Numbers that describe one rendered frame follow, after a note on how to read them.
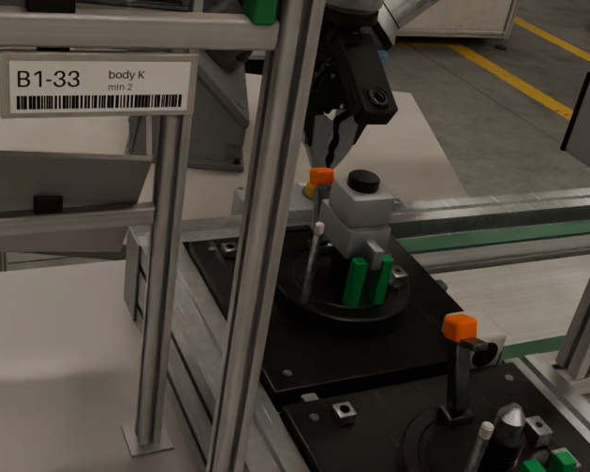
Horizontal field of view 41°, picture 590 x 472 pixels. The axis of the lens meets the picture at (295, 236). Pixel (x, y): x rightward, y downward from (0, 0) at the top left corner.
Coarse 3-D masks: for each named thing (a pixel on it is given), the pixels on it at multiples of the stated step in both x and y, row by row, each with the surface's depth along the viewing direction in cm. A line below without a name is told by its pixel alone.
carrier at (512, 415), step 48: (432, 384) 71; (480, 384) 72; (528, 384) 73; (288, 432) 64; (336, 432) 64; (384, 432) 64; (432, 432) 63; (480, 432) 52; (528, 432) 63; (576, 432) 68
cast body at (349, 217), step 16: (352, 176) 73; (368, 176) 74; (336, 192) 74; (352, 192) 73; (368, 192) 73; (384, 192) 74; (320, 208) 78; (336, 208) 75; (352, 208) 72; (368, 208) 73; (384, 208) 73; (336, 224) 75; (352, 224) 73; (368, 224) 74; (384, 224) 74; (336, 240) 75; (352, 240) 73; (368, 240) 74; (384, 240) 75; (352, 256) 74; (368, 256) 73
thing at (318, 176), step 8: (312, 168) 82; (320, 168) 82; (328, 168) 82; (312, 176) 81; (320, 176) 80; (328, 176) 81; (312, 184) 82; (320, 184) 80; (328, 184) 79; (320, 192) 81; (328, 192) 82; (320, 200) 81; (328, 240) 83
